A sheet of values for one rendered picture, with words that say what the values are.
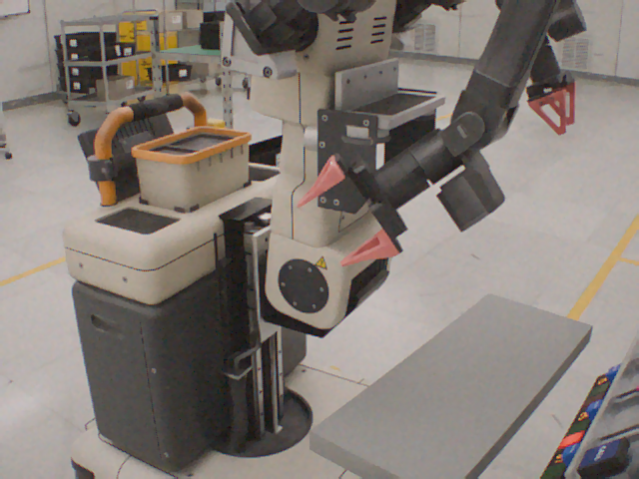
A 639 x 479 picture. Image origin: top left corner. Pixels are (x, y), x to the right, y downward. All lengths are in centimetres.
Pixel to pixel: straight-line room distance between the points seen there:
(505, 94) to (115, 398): 99
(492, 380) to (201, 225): 60
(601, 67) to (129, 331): 885
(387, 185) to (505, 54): 21
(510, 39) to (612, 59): 887
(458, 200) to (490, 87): 14
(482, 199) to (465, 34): 952
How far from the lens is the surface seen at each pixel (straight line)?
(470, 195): 81
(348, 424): 104
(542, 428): 208
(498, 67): 77
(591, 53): 970
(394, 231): 82
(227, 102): 262
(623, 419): 90
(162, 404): 131
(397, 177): 81
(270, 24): 90
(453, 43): 1040
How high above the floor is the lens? 124
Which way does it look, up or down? 22 degrees down
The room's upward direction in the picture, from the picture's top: straight up
